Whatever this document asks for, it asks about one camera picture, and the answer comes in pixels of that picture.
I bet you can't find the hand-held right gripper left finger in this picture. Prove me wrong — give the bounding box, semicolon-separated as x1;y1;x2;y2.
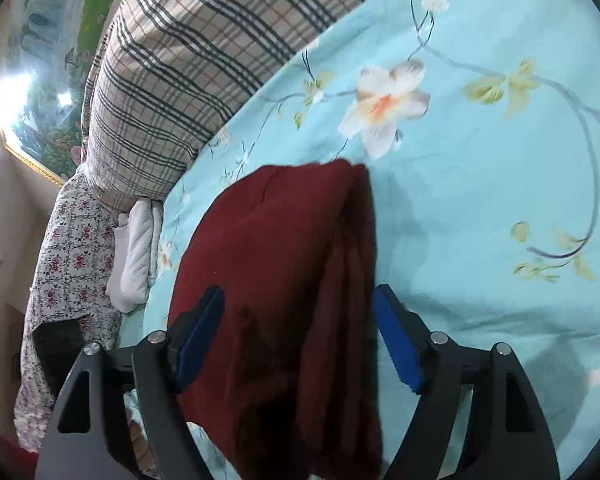
34;285;226;480

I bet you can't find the plaid beige pillow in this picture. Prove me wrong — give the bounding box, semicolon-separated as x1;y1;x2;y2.
80;0;461;211

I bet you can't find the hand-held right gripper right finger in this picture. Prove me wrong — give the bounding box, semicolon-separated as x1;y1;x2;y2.
371;284;561;480

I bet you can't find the framed landscape painting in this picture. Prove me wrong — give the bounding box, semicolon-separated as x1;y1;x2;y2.
0;0;141;186

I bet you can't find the dark cloth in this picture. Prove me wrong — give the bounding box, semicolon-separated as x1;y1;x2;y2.
32;316;88;401

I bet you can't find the dark red knit sweater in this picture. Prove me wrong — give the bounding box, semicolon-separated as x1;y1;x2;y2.
167;160;386;480

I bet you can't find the light blue floral bedsheet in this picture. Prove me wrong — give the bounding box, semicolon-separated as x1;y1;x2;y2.
115;0;600;480

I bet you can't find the white textured cloth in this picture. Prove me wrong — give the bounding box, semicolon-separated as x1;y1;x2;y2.
106;199;164;313

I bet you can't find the white pink floral quilt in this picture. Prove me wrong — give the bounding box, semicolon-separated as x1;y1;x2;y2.
14;172;126;453

